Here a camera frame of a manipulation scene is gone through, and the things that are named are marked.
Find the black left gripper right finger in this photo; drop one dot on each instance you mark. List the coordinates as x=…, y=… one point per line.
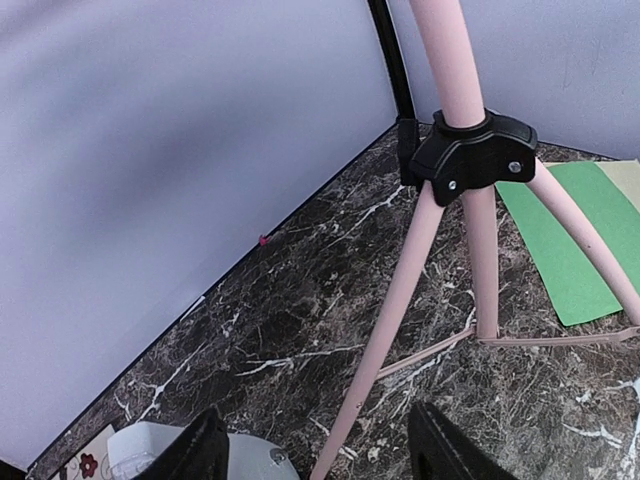
x=440, y=450

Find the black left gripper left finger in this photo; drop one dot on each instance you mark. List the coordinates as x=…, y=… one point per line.
x=200, y=452

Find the green paper sheet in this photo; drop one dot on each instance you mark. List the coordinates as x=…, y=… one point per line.
x=577, y=292

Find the pink music stand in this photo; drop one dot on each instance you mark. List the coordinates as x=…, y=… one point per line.
x=468, y=150

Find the yellow paper sheet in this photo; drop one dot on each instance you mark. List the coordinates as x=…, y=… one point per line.
x=625, y=175

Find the white metronome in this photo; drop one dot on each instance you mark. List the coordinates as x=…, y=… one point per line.
x=132, y=449

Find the floral patterned coaster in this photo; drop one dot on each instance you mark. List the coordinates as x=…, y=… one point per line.
x=91, y=462

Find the black right frame post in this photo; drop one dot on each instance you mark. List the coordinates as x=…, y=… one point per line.
x=408, y=135

